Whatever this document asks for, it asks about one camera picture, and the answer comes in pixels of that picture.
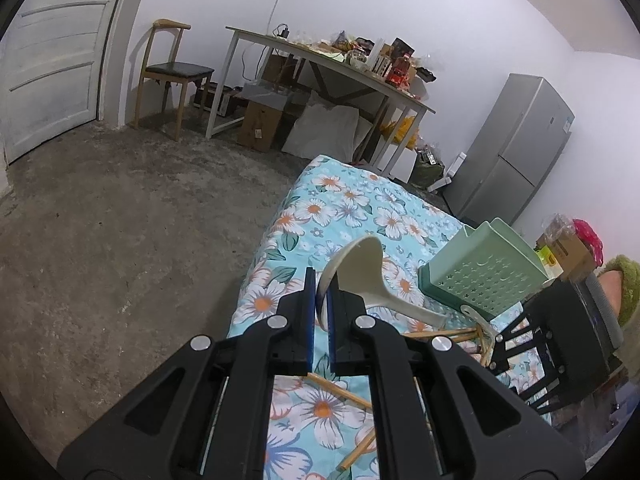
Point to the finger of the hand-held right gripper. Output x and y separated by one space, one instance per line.
512 345
545 387

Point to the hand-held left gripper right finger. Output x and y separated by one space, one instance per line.
332 330

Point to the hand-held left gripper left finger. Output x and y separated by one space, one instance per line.
310 320

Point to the green plastic utensil basket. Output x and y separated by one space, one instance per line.
475 275

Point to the open cardboard box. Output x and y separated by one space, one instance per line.
570 255

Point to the yellow green package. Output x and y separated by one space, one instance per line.
547 257

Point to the pink plastic bag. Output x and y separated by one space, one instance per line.
587 237

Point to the clear plastic bag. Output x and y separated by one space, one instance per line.
557 225

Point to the floral blue blanket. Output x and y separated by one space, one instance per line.
350 200

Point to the white power strip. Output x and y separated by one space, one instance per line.
450 172

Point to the green bag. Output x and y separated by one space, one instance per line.
425 170

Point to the white sack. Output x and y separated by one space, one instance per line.
325 130

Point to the silver refrigerator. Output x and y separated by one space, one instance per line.
515 140

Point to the tall cardboard box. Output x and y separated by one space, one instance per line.
260 125

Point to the yellow plastic bag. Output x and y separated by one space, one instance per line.
400 130

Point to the grey storage box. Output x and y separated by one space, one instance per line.
267 92

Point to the striped aluminium case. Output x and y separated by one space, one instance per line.
217 100

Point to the small cardboard box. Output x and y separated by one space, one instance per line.
277 67

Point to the red drinks pack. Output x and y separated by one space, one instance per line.
400 72

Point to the white table with wooden top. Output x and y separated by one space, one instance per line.
300 50

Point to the wooden chair with dark seat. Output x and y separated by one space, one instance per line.
172 69

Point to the black power adapter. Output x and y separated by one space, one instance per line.
282 31

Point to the white panel door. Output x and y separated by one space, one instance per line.
50 60

